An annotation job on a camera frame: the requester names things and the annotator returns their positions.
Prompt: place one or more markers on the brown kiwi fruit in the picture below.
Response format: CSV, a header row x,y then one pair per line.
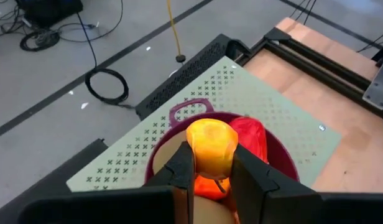
x,y
169,152
210,213

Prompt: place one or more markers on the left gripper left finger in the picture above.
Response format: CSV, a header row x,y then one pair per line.
x,y
179,168

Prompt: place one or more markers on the small orange pepper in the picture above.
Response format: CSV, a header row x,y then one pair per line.
x,y
210,188
213,146

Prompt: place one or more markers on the black equipment box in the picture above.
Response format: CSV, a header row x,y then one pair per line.
x,y
48,9

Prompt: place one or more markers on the grey metal mounting plate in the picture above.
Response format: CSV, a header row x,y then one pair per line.
x,y
378,87

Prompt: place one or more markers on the red orange mango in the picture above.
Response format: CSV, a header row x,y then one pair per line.
x,y
250,137

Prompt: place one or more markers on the purple colander bowl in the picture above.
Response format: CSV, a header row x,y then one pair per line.
x,y
281,155

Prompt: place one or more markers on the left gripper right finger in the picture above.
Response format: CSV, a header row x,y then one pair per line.
x,y
256,186

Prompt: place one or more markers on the yellow pole with base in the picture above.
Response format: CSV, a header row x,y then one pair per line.
x,y
180,58

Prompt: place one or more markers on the mint green perforated metal shelf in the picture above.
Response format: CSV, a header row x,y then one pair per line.
x,y
256,102

